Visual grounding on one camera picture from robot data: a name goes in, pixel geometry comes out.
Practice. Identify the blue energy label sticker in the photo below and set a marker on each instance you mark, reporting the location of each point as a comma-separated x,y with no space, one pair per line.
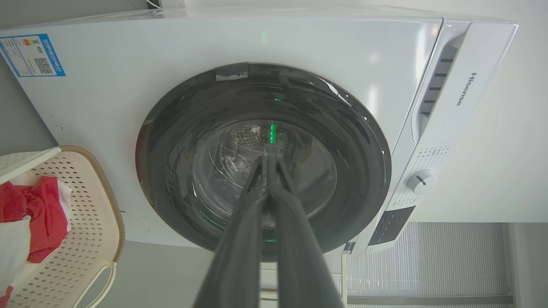
32,54

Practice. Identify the white washing machine dial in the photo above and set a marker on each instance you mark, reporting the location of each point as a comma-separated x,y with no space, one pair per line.
421,182

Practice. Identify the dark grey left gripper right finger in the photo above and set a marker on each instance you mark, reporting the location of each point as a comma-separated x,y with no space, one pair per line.
299,256

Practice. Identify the cream perforated laundry basket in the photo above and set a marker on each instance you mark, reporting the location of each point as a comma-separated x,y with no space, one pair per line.
85,222

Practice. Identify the white garment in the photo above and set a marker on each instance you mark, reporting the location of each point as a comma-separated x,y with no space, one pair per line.
13,248

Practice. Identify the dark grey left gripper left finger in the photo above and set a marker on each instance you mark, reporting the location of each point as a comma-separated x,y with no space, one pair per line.
239,252

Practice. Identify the red garment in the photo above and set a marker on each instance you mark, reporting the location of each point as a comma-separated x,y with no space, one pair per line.
43,214

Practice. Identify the white Hisense washing machine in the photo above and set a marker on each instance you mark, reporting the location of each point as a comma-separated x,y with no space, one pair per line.
128,107

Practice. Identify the round dark washing machine door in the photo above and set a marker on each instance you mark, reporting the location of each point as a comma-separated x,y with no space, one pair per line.
205,128

